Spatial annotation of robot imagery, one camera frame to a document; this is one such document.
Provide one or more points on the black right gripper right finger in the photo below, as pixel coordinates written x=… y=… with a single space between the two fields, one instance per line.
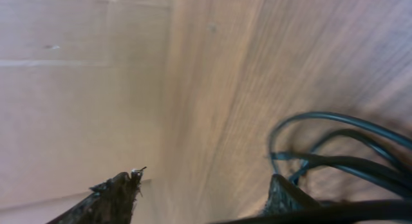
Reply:
x=285 y=197

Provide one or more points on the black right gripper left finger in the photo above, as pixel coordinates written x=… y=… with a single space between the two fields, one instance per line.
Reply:
x=110 y=202

